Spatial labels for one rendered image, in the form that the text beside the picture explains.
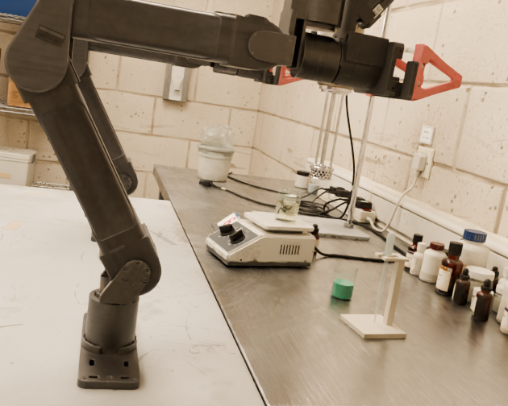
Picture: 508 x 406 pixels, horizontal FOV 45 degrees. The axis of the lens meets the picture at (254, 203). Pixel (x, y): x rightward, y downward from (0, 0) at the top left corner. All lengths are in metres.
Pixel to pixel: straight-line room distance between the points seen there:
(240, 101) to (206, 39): 2.96
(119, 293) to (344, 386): 0.31
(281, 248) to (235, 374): 0.51
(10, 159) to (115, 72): 0.77
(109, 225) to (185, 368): 0.21
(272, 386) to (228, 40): 0.42
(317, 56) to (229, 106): 2.93
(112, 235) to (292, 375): 0.29
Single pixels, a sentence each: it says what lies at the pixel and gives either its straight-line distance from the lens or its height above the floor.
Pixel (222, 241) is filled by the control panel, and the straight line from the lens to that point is 1.27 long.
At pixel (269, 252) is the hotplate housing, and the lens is 1.25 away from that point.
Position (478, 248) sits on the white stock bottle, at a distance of 1.36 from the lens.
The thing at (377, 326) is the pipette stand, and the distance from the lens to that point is 1.03.
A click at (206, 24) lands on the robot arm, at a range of 0.73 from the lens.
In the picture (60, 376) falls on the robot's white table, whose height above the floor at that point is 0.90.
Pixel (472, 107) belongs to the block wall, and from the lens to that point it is 1.66.
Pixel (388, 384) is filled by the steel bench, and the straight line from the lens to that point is 0.86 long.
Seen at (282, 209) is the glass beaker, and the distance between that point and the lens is 1.29.
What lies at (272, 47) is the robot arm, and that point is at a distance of 0.73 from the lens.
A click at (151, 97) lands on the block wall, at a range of 3.62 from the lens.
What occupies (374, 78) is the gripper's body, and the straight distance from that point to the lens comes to 0.79.
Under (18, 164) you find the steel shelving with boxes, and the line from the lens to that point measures 3.35.
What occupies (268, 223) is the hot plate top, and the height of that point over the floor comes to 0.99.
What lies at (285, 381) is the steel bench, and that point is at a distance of 0.81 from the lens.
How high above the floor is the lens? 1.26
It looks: 11 degrees down
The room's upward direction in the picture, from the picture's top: 9 degrees clockwise
